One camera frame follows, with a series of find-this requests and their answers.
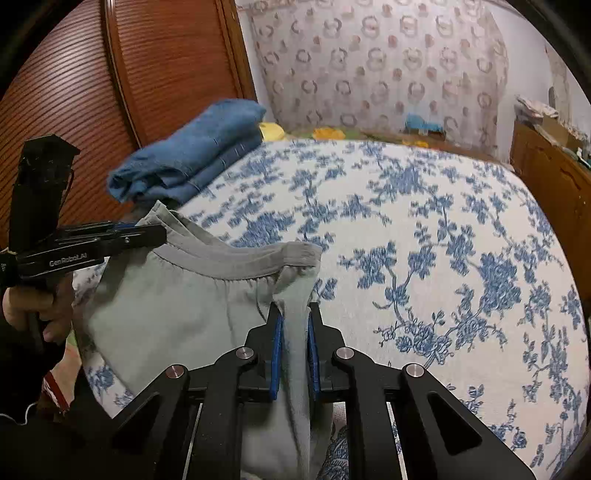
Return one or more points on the folded blue jeans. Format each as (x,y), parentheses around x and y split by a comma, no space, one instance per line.
(198,157)

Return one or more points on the blue floral white bedsheet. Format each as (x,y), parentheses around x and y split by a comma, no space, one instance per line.
(415,240)

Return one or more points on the cardboard box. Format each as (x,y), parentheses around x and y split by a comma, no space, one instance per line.
(561,131)

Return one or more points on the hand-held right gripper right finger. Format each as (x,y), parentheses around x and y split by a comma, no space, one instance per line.
(315,355)

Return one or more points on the grey-green pants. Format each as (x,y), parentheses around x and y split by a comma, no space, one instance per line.
(175,314)

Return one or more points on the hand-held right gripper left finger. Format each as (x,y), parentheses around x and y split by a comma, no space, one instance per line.
(277,355)

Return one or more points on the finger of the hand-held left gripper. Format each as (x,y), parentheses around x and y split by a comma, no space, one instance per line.
(134,237)
(101,226)

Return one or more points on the light blue toy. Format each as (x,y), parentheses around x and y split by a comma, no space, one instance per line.
(421,123)

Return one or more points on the wooden cabinet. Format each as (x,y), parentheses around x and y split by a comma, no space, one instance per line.
(554,184)

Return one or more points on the wooden louvered wardrobe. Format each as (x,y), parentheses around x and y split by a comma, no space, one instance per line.
(138,78)

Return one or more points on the patterned folded cloth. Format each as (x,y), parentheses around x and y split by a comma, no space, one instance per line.
(535,107)

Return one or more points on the person's left hand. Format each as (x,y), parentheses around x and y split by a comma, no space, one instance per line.
(60,309)

